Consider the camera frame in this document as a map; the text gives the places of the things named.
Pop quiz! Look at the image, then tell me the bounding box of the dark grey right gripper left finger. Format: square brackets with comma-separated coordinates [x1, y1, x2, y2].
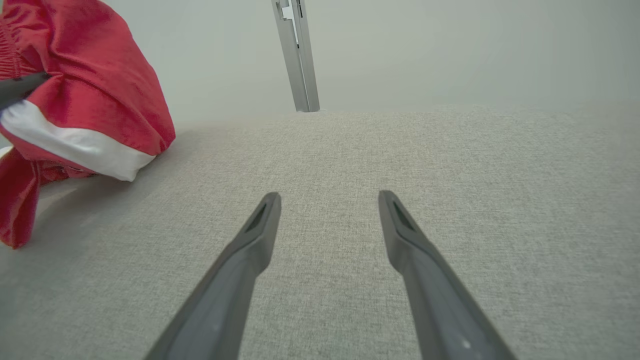
[144, 191, 282, 360]

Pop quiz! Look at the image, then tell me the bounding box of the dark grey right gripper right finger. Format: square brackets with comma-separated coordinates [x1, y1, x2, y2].
[378, 189, 519, 360]

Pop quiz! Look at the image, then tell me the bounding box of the grey aluminium post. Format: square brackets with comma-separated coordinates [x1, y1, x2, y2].
[271, 0, 321, 113]

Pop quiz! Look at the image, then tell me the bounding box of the red and white garment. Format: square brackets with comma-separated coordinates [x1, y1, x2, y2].
[0, 0, 176, 250]

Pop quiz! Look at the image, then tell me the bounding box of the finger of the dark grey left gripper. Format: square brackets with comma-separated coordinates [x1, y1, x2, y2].
[0, 71, 51, 112]

